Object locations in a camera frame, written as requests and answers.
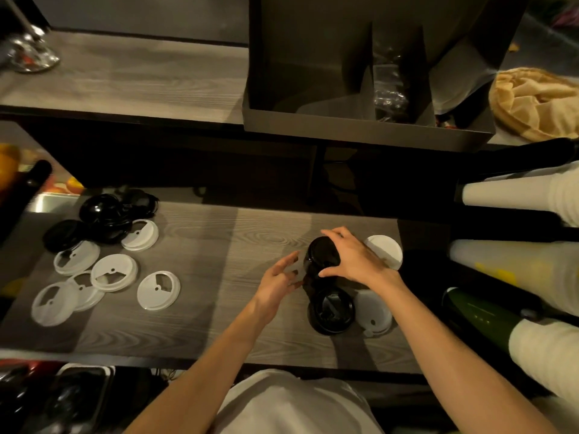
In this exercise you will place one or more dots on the translucent yellow print cup stack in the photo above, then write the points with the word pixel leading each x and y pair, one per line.
pixel 520 271

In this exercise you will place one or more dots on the grey foil pouch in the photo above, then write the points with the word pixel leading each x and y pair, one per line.
pixel 461 76

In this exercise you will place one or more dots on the black cup lid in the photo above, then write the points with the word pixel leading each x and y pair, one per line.
pixel 321 253
pixel 331 311

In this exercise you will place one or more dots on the clear plastic lids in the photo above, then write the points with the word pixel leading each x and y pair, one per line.
pixel 373 311

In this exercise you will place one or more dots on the clear plastic bag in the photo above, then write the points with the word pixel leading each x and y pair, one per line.
pixel 391 90

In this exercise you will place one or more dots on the white shirt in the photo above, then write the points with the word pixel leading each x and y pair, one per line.
pixel 294 406

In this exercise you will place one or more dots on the green sleeved white cup stack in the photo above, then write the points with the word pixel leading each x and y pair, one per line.
pixel 543 352

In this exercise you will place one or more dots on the person's left hand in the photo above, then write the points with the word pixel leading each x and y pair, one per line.
pixel 273 291

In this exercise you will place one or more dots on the person's right hand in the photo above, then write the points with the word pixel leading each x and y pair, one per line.
pixel 362 264

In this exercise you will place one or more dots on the white paper cup stack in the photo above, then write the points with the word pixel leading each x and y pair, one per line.
pixel 520 194

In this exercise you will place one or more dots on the chrome flag stand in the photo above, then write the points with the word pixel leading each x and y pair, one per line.
pixel 31 56

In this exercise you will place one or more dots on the small red packet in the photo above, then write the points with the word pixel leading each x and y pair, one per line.
pixel 448 122

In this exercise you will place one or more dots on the pile of mixed cup lids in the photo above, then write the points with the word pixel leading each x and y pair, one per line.
pixel 104 230

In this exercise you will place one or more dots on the stack of white lids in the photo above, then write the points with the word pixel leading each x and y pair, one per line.
pixel 389 250

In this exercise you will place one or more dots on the colourful background goods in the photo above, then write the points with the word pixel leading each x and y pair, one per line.
pixel 565 13

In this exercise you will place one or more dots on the tan crumpled paper bundle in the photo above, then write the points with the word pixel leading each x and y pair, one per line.
pixel 534 106

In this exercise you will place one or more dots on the person's right forearm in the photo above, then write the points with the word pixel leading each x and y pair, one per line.
pixel 466 361

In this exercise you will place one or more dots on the dark metal organizer box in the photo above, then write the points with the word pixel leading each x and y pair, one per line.
pixel 339 131

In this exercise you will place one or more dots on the person's left forearm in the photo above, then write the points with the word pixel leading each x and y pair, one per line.
pixel 194 379

